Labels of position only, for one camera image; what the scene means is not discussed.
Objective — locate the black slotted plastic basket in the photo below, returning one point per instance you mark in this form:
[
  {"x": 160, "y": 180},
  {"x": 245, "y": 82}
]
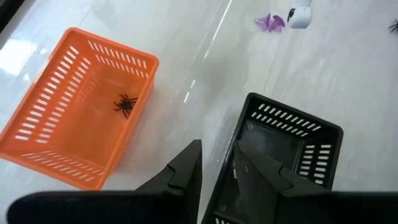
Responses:
[{"x": 270, "y": 140}]

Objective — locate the purple witch hat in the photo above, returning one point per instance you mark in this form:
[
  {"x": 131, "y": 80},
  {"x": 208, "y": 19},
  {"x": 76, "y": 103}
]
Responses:
[{"x": 276, "y": 22}]

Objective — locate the black plastic spider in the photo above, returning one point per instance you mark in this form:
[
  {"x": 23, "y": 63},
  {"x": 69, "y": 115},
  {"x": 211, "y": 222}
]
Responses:
[
  {"x": 394, "y": 27},
  {"x": 126, "y": 105}
]

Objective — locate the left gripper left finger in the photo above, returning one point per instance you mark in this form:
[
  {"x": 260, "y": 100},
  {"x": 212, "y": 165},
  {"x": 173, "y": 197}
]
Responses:
[{"x": 183, "y": 186}]

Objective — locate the orange slotted plastic basket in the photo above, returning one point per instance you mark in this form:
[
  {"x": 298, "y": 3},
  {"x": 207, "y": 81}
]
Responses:
[{"x": 93, "y": 140}]

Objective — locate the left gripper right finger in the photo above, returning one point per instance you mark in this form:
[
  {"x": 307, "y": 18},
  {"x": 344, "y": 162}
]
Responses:
[{"x": 258, "y": 186}]

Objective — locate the white ghost figure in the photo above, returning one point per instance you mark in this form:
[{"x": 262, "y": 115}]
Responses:
[{"x": 301, "y": 18}]

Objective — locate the black aluminium table frame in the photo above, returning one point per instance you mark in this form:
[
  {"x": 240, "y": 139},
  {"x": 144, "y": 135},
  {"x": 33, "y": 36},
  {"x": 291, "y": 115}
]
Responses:
[{"x": 5, "y": 9}]

